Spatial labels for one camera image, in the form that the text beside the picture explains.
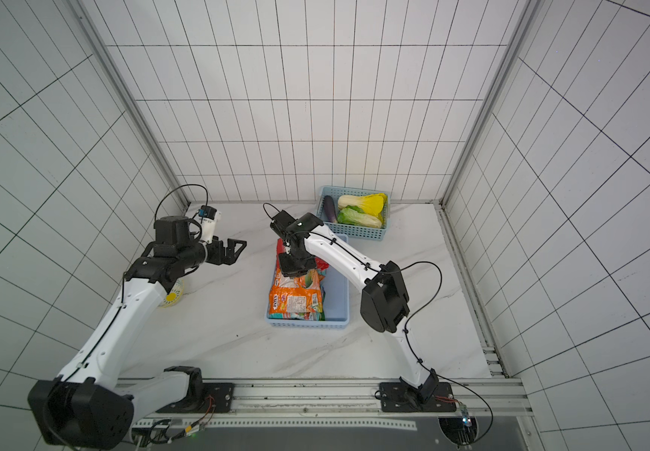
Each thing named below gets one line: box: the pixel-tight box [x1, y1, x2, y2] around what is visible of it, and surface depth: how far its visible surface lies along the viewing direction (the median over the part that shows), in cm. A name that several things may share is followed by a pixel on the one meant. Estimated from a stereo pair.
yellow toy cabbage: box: [337, 192, 387, 221], surface depth 112 cm
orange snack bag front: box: [268, 268, 326, 321], surface depth 83 cm
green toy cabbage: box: [337, 204, 383, 229], surface depth 107 cm
